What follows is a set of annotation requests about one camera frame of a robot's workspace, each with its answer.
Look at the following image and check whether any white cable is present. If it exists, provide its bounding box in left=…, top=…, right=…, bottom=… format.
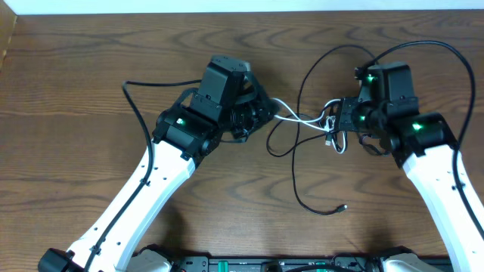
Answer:
left=270, top=97, right=348, bottom=155

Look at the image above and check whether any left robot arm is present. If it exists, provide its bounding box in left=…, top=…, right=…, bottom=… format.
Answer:
left=38, top=55, right=278, bottom=272

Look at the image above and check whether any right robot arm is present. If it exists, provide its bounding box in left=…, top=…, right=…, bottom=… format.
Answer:
left=334, top=62, right=483, bottom=271

